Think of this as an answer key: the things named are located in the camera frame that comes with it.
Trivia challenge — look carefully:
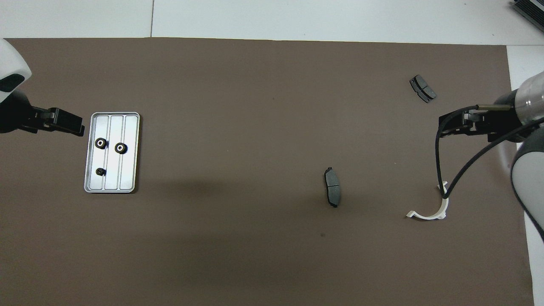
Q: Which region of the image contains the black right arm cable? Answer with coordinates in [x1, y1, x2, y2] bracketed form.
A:
[434, 104, 544, 199]

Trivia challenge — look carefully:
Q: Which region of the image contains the short grey brake pad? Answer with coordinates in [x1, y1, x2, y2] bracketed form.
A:
[409, 74, 437, 104]

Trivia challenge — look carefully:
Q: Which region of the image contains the silver metal tray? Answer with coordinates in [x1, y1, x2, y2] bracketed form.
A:
[84, 112, 141, 194]

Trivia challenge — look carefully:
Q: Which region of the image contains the black ribbed metal device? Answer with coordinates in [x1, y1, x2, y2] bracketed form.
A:
[512, 0, 544, 22]

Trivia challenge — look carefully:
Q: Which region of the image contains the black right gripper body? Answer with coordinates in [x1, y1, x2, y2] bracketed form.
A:
[476, 91, 528, 143]

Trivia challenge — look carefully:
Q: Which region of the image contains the long grey brake pad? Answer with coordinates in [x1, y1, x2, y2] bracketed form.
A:
[324, 167, 342, 208]

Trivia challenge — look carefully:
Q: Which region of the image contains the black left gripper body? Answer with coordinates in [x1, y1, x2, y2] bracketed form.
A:
[0, 91, 38, 134]

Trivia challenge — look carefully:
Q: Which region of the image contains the brown table mat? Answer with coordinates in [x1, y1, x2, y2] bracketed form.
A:
[0, 37, 535, 306]

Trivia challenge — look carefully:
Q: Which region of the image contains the white curved plastic bracket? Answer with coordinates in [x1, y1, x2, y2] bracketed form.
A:
[406, 181, 449, 221]

